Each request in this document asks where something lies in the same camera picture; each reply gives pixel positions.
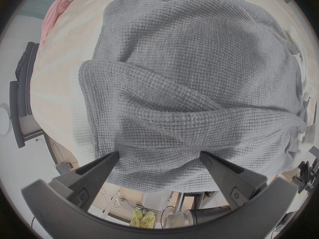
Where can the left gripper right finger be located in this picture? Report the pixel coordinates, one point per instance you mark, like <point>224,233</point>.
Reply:
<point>231,183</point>

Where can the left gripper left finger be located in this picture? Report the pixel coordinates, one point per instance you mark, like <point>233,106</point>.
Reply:
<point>92,183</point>

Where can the grey white-sleeved top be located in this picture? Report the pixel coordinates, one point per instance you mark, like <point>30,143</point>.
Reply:
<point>187,83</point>

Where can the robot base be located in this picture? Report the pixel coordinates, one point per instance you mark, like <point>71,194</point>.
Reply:
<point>199,215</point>

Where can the person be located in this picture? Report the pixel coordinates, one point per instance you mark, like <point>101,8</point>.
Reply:
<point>144,218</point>

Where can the bed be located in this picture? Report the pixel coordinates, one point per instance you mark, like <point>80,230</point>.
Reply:
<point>62,83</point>

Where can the dark grey folded mat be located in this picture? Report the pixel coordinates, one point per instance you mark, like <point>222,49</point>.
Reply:
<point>27,63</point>

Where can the pink garment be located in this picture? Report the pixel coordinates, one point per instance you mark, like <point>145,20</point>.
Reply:
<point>53,14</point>

